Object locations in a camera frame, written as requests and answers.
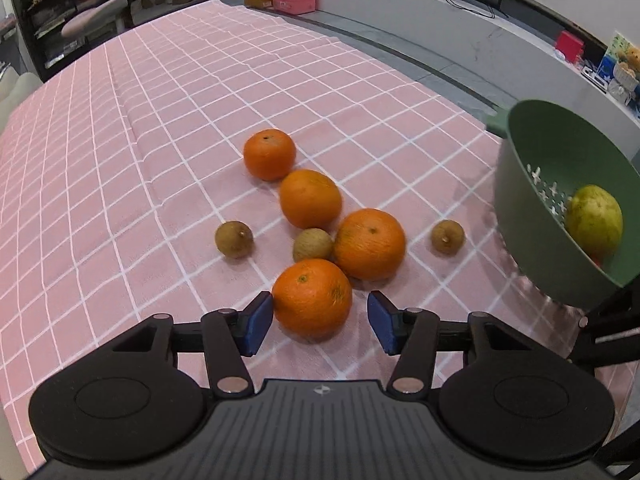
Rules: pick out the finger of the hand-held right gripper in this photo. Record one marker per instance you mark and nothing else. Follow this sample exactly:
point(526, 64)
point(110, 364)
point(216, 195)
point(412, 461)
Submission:
point(580, 340)

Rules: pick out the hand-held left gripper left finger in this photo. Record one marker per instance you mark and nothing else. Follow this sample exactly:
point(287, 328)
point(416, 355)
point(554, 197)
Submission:
point(260, 322)

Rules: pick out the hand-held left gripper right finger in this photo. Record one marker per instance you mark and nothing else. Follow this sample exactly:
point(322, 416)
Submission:
point(382, 322)

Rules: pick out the orange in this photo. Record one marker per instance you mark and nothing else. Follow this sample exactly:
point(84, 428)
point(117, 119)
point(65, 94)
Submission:
point(311, 297)
point(370, 245)
point(269, 155)
point(310, 199)

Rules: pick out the brown kiwi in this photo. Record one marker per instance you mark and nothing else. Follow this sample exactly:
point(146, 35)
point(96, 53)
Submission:
point(448, 237)

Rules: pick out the green colander bowl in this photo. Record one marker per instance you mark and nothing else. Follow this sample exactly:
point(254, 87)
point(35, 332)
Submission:
point(525, 220)

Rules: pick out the yellow-green pear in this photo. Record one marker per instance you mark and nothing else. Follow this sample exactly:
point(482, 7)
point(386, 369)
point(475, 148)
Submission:
point(595, 220)

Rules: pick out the pink checked tablecloth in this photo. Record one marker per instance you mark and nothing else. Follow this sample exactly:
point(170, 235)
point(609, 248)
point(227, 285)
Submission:
point(150, 160)

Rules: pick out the colourful toy set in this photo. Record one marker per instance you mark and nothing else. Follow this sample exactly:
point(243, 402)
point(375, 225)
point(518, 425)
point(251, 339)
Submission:
point(620, 62)

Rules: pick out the red box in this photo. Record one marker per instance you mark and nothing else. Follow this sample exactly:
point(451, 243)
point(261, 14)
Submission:
point(570, 46)

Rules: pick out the white marble tv counter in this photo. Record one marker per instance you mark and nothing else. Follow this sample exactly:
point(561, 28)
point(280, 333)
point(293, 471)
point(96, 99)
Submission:
point(450, 35)

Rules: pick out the beige sofa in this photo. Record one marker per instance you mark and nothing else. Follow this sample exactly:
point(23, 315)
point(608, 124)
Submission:
point(15, 95)

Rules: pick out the black glass display cabinet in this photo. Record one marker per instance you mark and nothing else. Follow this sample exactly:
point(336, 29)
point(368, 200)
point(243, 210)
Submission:
point(50, 20)

